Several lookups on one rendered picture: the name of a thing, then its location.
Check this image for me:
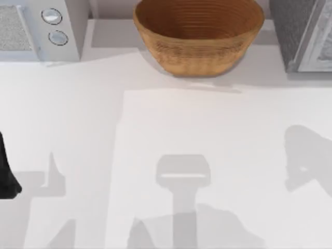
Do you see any brown woven basket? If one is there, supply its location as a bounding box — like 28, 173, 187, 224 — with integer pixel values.
132, 0, 266, 78

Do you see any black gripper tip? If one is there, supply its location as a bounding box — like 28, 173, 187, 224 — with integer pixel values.
0, 132, 23, 200

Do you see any small microwave knob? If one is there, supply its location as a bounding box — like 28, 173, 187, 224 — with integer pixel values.
47, 30, 70, 46

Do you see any large microwave knob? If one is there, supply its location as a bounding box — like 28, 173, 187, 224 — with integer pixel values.
40, 7, 63, 25

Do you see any pale microwave oven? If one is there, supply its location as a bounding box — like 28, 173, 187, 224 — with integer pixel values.
0, 0, 90, 63

